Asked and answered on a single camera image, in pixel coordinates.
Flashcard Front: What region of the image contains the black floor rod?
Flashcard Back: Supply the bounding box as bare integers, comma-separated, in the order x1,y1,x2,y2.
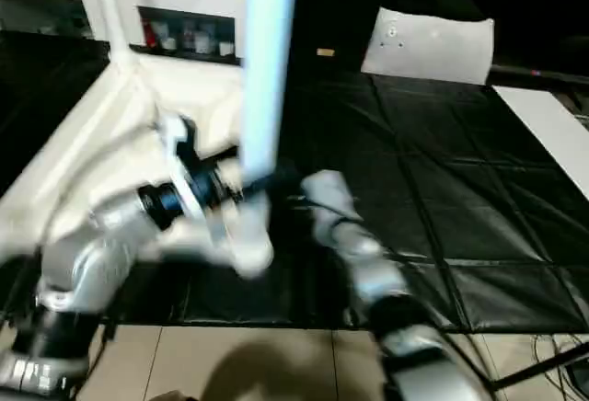
492,341,589,391

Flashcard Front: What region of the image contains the white cabinet with glass doors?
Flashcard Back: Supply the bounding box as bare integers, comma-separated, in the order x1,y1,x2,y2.
0,0,249,63

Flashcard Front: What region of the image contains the flat white board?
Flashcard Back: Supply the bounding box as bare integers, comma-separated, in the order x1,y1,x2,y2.
494,86,589,201

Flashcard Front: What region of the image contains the white plastic table top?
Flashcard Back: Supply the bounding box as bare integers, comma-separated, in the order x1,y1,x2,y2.
0,52,277,279

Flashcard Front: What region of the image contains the white plastic table leg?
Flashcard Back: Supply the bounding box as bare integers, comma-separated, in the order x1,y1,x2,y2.
236,0,302,279
89,0,141,73

